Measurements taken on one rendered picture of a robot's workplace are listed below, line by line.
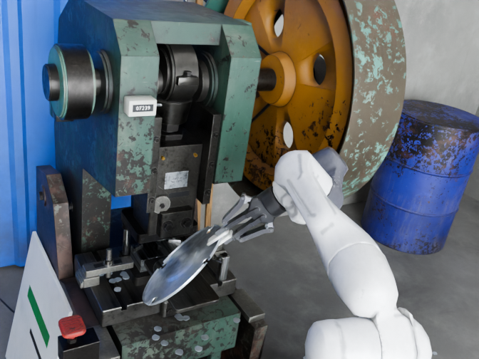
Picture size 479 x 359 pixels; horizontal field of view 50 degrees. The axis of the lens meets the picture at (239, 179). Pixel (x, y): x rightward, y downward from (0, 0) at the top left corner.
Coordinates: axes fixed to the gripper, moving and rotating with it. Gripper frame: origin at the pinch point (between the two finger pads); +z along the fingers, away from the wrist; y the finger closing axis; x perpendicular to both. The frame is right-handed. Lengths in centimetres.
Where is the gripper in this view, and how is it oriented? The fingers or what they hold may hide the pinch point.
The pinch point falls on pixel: (219, 238)
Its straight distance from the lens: 138.4
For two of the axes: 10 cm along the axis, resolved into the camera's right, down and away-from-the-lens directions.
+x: -1.1, 4.2, -9.0
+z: -7.6, 5.4, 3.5
